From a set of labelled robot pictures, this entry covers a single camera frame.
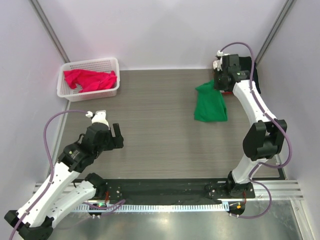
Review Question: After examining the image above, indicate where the green t shirt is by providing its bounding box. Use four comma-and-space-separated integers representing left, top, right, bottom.
194, 79, 228, 123

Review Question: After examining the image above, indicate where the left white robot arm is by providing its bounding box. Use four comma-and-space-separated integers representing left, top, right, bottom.
4, 122, 124, 240

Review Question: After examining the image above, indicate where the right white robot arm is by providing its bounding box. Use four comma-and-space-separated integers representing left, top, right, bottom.
213, 51, 287, 198

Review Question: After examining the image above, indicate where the red folded t shirt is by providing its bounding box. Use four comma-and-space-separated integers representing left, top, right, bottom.
221, 91, 233, 96

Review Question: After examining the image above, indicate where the white folded t shirt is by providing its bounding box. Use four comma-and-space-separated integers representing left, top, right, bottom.
212, 60, 219, 71

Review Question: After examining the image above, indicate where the black folded t shirt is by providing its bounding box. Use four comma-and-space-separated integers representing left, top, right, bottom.
239, 56, 261, 94

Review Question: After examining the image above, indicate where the white plastic basket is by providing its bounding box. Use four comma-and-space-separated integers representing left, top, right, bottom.
56, 57, 120, 102

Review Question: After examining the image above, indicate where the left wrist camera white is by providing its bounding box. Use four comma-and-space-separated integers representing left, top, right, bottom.
85, 110, 110, 128

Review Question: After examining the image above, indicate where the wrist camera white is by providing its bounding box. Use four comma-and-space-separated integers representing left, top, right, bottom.
85, 110, 110, 128
215, 50, 229, 71

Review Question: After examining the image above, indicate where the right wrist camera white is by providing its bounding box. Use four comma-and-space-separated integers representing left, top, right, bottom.
215, 50, 229, 71

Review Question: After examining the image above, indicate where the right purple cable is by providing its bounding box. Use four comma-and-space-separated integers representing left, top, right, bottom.
221, 41, 293, 220

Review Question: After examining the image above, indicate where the purple cable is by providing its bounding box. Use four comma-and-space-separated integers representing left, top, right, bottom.
221, 41, 293, 220
8, 109, 126, 240

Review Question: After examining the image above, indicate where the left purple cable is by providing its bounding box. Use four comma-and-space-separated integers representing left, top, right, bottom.
8, 109, 126, 240

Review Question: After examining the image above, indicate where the right aluminium frame post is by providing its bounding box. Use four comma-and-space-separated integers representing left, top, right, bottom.
255, 0, 296, 65

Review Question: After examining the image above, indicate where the aluminium frame post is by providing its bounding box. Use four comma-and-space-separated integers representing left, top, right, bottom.
28, 0, 70, 63
255, 0, 296, 65

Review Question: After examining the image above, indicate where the white slotted cable duct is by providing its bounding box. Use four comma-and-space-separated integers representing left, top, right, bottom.
72, 202, 229, 213

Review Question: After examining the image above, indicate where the left aluminium frame post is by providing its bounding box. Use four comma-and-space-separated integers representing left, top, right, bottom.
28, 0, 70, 63

